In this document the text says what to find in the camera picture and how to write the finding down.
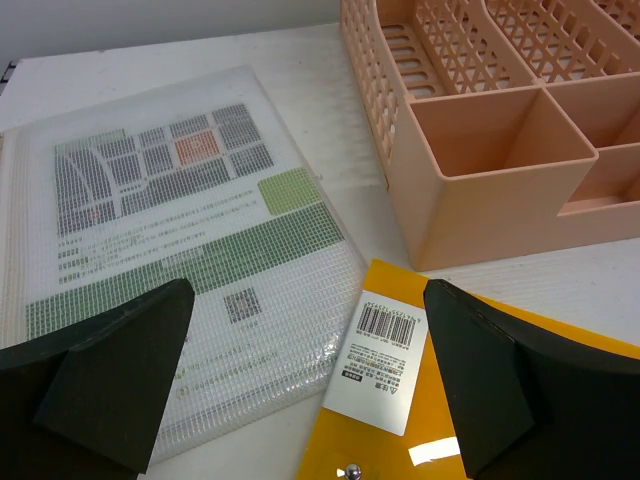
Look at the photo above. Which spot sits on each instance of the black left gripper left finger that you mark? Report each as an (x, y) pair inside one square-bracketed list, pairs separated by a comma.
[(86, 401)]

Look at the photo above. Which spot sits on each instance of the pink plastic file organizer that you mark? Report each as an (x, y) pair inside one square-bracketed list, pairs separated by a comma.
[(503, 128)]

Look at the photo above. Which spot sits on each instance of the orange plastic clipboard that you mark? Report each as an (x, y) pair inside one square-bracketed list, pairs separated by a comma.
[(385, 414)]

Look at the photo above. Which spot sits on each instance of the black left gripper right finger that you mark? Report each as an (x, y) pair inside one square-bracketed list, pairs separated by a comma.
[(527, 403)]

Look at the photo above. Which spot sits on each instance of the clear mesh document pouch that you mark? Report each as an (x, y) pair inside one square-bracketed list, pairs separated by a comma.
[(198, 180)]

